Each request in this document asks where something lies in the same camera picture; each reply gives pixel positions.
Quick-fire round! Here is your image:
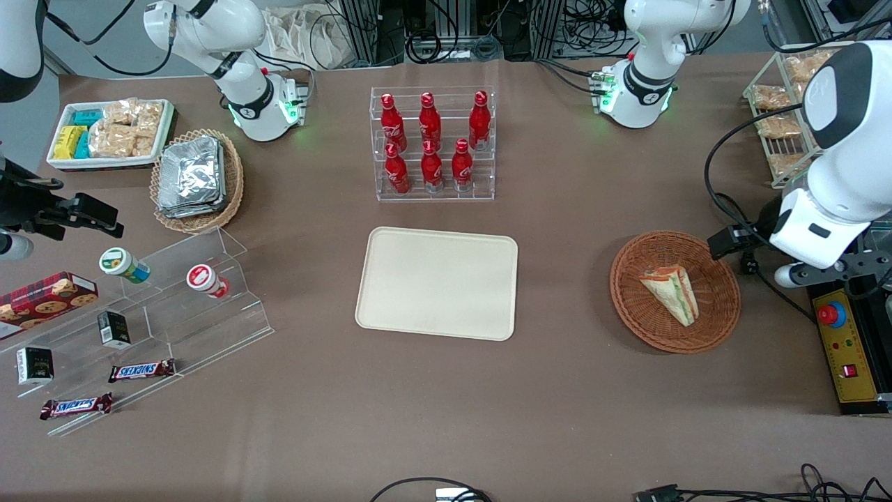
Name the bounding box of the green lid cup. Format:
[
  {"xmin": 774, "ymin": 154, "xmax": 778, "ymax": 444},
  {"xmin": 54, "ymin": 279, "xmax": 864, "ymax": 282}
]
[{"xmin": 98, "ymin": 247, "xmax": 151, "ymax": 284}]

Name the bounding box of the white wire snack rack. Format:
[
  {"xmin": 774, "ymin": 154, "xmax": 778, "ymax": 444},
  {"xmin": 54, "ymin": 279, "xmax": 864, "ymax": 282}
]
[{"xmin": 742, "ymin": 45, "xmax": 847, "ymax": 190}]

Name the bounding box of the grey metal camera bracket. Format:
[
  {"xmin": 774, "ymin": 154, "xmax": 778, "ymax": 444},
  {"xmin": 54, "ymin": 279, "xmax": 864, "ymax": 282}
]
[{"xmin": 828, "ymin": 248, "xmax": 892, "ymax": 288}]

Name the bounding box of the snickers chocolate bar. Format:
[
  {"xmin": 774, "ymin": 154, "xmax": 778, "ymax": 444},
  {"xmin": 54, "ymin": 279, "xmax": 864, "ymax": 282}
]
[
  {"xmin": 39, "ymin": 393, "xmax": 114, "ymax": 421},
  {"xmin": 107, "ymin": 358, "xmax": 177, "ymax": 384}
]

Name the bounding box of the triangle sandwich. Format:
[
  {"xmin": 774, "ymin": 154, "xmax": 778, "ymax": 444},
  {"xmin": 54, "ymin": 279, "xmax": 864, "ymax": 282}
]
[{"xmin": 638, "ymin": 265, "xmax": 700, "ymax": 328}]

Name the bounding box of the black looped floor cable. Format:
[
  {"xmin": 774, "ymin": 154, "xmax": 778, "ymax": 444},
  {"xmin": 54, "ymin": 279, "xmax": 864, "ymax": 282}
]
[{"xmin": 368, "ymin": 477, "xmax": 494, "ymax": 502}]

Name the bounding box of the oval brown wicker basket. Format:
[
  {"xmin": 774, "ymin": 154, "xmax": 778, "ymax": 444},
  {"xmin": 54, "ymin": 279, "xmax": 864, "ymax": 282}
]
[{"xmin": 149, "ymin": 128, "xmax": 245, "ymax": 235}]

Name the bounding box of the red tartan cookie box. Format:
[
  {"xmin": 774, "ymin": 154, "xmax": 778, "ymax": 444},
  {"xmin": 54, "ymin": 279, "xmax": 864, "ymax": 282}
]
[{"xmin": 0, "ymin": 271, "xmax": 100, "ymax": 341}]

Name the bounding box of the cream cloth bag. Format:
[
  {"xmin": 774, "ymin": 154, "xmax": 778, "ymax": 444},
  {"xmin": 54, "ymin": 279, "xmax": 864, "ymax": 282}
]
[{"xmin": 267, "ymin": 6, "xmax": 353, "ymax": 70}]

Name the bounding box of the black plug with cable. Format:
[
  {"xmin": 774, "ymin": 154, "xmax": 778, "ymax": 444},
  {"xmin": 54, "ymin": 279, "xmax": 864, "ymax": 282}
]
[{"xmin": 633, "ymin": 463, "xmax": 892, "ymax": 502}]

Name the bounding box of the yellow black control box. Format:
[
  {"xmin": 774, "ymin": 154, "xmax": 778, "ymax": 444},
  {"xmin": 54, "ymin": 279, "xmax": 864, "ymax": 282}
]
[{"xmin": 807, "ymin": 282, "xmax": 892, "ymax": 417}]

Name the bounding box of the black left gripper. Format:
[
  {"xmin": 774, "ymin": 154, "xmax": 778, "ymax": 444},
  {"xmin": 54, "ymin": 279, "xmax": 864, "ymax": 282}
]
[{"xmin": 707, "ymin": 199, "xmax": 785, "ymax": 275}]

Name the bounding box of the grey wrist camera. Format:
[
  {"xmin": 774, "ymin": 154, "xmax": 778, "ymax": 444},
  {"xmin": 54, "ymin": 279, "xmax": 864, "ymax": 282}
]
[
  {"xmin": 0, "ymin": 232, "xmax": 34, "ymax": 261},
  {"xmin": 774, "ymin": 263, "xmax": 813, "ymax": 289}
]

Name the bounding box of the red lid cup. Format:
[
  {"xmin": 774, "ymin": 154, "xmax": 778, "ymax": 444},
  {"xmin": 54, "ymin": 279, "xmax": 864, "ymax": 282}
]
[{"xmin": 185, "ymin": 264, "xmax": 231, "ymax": 300}]

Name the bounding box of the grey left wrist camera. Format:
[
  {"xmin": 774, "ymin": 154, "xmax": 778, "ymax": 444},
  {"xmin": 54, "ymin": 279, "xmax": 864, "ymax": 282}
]
[{"xmin": 774, "ymin": 263, "xmax": 813, "ymax": 289}]

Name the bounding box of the clear rice cracker bag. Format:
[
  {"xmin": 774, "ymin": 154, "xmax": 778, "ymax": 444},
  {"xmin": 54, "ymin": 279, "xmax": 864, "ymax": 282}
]
[
  {"xmin": 88, "ymin": 123, "xmax": 138, "ymax": 158},
  {"xmin": 135, "ymin": 101, "xmax": 164, "ymax": 158},
  {"xmin": 102, "ymin": 99, "xmax": 141, "ymax": 128}
]

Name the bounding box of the clear acrylic stepped display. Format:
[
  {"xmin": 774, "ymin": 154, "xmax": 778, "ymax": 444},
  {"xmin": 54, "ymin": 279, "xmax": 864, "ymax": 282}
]
[{"xmin": 0, "ymin": 226, "xmax": 275, "ymax": 438}]

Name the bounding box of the clear acrylic bottle rack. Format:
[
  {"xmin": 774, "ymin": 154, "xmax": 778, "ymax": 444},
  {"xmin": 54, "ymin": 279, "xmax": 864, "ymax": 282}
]
[{"xmin": 369, "ymin": 86, "xmax": 497, "ymax": 203}]

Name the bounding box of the clear biscuit bag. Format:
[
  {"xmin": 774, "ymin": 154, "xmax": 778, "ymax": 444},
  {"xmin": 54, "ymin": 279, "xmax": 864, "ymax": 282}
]
[
  {"xmin": 767, "ymin": 153, "xmax": 810, "ymax": 176},
  {"xmin": 755, "ymin": 114, "xmax": 803, "ymax": 139},
  {"xmin": 751, "ymin": 84, "xmax": 793, "ymax": 112},
  {"xmin": 783, "ymin": 52, "xmax": 835, "ymax": 86}
]

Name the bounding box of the cream plastic tray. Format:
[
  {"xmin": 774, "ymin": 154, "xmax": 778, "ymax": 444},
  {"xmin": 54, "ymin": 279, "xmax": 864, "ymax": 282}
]
[{"xmin": 355, "ymin": 227, "xmax": 519, "ymax": 342}]

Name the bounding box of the red cola bottle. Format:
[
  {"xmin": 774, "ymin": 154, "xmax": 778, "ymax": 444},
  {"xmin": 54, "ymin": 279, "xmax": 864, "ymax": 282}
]
[
  {"xmin": 419, "ymin": 92, "xmax": 443, "ymax": 149},
  {"xmin": 420, "ymin": 139, "xmax": 445, "ymax": 193},
  {"xmin": 451, "ymin": 138, "xmax": 475, "ymax": 192},
  {"xmin": 380, "ymin": 93, "xmax": 408, "ymax": 151},
  {"xmin": 384, "ymin": 143, "xmax": 411, "ymax": 195},
  {"xmin": 468, "ymin": 91, "xmax": 492, "ymax": 151}
]

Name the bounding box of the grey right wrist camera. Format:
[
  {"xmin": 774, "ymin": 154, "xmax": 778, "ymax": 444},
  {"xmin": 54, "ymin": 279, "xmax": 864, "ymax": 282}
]
[{"xmin": 0, "ymin": 232, "xmax": 34, "ymax": 261}]

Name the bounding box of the yellow snack packet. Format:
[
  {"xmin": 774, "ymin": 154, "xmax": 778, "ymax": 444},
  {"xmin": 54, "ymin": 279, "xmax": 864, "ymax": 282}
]
[{"xmin": 53, "ymin": 125, "xmax": 86, "ymax": 160}]

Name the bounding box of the small black box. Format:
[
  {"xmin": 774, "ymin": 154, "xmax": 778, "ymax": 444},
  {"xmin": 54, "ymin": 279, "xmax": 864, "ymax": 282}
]
[
  {"xmin": 96, "ymin": 310, "xmax": 132, "ymax": 350},
  {"xmin": 15, "ymin": 346, "xmax": 55, "ymax": 386}
]

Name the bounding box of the white rectangular snack tray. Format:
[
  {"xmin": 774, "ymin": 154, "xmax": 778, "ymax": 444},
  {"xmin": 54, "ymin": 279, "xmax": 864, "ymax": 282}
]
[{"xmin": 46, "ymin": 99, "xmax": 176, "ymax": 172}]

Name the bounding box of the round brown wicker basket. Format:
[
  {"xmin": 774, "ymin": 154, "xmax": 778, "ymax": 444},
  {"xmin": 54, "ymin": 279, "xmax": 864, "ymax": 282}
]
[{"xmin": 610, "ymin": 231, "xmax": 742, "ymax": 355}]

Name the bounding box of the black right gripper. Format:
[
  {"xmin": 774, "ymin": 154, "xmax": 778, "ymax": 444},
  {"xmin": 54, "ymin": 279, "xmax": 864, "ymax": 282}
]
[{"xmin": 0, "ymin": 159, "xmax": 125, "ymax": 240}]

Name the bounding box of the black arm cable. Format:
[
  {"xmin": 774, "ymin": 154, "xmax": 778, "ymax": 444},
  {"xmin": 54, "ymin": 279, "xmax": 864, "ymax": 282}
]
[{"xmin": 703, "ymin": 103, "xmax": 824, "ymax": 326}]

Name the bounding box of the silver foil pack stack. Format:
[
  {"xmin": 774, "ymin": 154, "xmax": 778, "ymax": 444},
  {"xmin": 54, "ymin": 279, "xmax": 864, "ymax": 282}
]
[{"xmin": 156, "ymin": 135, "xmax": 226, "ymax": 220}]

